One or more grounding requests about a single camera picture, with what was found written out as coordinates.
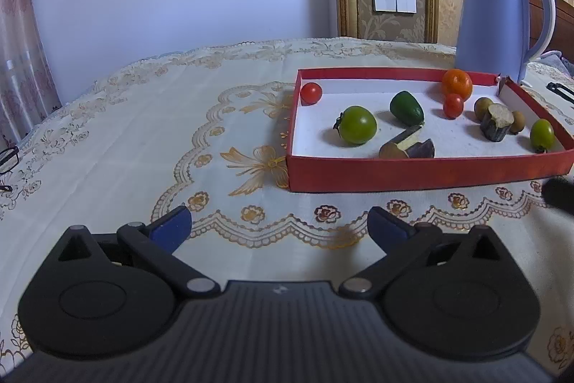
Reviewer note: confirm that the large green tomato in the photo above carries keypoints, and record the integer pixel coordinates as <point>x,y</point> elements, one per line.
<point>357,125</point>

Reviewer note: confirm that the black clip with red tip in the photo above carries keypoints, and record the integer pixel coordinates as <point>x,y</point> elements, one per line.
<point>560,90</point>

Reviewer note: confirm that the small green tomato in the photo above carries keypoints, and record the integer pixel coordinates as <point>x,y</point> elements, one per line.
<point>542,134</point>

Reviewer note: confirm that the blue electric kettle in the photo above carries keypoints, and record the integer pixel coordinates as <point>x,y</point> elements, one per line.
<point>491,19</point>

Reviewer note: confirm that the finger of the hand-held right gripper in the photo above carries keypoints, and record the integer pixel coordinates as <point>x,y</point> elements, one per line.
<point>559,193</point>

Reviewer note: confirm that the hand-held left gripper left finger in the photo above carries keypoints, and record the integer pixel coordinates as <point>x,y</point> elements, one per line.
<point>172,228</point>

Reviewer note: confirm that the pink patterned curtain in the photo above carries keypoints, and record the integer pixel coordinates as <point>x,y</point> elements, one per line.
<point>20,42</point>

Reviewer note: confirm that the red cherry tomato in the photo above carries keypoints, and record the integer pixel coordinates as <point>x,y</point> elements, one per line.
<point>311,92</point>
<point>453,105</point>

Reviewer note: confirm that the dark green oval fruit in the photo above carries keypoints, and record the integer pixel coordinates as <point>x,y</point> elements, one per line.
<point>406,108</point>

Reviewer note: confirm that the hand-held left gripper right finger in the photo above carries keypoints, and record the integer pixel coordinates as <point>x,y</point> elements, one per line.
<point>390,228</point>

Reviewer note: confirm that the embroidered cream tablecloth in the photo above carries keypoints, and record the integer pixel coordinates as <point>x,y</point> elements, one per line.
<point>134,131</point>

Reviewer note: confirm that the pale patterned bedding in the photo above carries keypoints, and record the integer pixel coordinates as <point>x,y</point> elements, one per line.
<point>556,62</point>

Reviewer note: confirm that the red cardboard box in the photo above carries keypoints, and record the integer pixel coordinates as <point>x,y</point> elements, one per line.
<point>358,174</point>

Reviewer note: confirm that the black eyeglasses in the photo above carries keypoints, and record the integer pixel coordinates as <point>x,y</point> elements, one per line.
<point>6,161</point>

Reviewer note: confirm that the brown longan fruit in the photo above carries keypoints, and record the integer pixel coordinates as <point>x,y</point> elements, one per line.
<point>519,122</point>
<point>482,107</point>

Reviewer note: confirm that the orange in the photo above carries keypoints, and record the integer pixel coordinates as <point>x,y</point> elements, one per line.
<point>457,83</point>

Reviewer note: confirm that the eggplant chunk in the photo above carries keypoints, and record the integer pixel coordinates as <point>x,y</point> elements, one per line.
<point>497,122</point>

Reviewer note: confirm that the wooden headboard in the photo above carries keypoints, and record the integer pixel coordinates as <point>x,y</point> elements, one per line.
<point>563,28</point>

